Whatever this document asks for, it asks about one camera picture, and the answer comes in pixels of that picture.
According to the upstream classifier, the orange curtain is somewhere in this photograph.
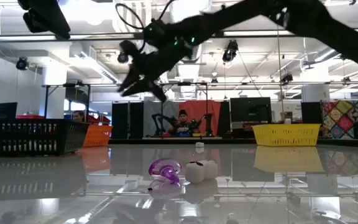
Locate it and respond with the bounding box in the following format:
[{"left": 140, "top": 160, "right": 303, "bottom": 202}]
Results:
[{"left": 178, "top": 100, "right": 223, "bottom": 135}]

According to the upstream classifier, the black plastic basket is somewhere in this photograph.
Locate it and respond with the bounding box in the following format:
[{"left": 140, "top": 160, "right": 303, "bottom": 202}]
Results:
[{"left": 0, "top": 117, "right": 90, "bottom": 156}]

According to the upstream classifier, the red plastic bin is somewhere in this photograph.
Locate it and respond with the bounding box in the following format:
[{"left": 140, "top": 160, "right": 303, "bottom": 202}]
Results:
[{"left": 15, "top": 113, "right": 45, "bottom": 119}]

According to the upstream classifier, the seated person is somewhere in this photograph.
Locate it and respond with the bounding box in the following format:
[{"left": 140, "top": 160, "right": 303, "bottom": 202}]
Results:
[{"left": 170, "top": 109, "right": 195, "bottom": 137}]

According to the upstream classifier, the colourful patchwork quilt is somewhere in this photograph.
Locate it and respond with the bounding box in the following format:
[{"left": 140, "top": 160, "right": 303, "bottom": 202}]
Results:
[{"left": 321, "top": 98, "right": 358, "bottom": 139}]

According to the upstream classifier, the black square panel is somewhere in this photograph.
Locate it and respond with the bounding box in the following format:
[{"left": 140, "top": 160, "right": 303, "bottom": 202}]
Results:
[{"left": 301, "top": 101, "right": 323, "bottom": 124}]

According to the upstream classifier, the black overhead frame bar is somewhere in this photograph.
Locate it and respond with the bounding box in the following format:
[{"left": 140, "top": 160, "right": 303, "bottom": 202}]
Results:
[{"left": 0, "top": 28, "right": 358, "bottom": 43}]

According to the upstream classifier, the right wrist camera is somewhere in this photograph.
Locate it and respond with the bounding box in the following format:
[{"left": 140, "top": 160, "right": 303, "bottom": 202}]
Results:
[{"left": 119, "top": 39, "right": 141, "bottom": 63}]

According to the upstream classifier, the black partition panel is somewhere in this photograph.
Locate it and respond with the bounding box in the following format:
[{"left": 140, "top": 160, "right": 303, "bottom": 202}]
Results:
[
  {"left": 111, "top": 101, "right": 130, "bottom": 139},
  {"left": 129, "top": 101, "right": 145, "bottom": 139}
]

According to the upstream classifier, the purple translucent witch hat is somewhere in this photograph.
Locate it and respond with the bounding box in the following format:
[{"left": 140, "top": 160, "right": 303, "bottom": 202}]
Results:
[{"left": 148, "top": 157, "right": 182, "bottom": 185}]

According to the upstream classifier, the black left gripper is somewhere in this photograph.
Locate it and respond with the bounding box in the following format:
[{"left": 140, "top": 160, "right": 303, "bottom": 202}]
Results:
[{"left": 17, "top": 0, "right": 71, "bottom": 40}]

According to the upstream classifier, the grey curtain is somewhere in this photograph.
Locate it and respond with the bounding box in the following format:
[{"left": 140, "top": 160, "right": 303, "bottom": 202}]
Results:
[{"left": 143, "top": 100, "right": 180, "bottom": 137}]

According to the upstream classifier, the large black monitor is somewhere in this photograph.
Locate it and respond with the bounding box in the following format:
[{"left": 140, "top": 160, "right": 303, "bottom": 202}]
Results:
[{"left": 230, "top": 96, "right": 272, "bottom": 123}]

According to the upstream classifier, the small black monitor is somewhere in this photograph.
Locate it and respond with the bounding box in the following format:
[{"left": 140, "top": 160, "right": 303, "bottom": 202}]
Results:
[{"left": 0, "top": 101, "right": 18, "bottom": 118}]

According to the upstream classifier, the yellow plastic basket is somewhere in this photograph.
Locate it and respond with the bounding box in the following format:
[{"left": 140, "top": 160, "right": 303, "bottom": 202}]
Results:
[{"left": 252, "top": 123, "right": 322, "bottom": 146}]

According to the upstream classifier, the black aluminium table frame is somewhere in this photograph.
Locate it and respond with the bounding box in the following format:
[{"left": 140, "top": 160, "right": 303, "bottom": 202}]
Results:
[{"left": 109, "top": 136, "right": 358, "bottom": 147}]

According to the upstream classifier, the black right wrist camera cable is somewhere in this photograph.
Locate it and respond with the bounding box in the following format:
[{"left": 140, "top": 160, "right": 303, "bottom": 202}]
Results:
[{"left": 114, "top": 2, "right": 146, "bottom": 52}]

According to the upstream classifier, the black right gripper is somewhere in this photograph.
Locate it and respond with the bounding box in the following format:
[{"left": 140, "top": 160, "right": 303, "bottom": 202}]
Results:
[{"left": 118, "top": 40, "right": 192, "bottom": 103}]

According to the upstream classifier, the orange plastic basket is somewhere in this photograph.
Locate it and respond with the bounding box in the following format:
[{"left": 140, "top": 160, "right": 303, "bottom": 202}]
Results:
[{"left": 83, "top": 124, "right": 114, "bottom": 147}]

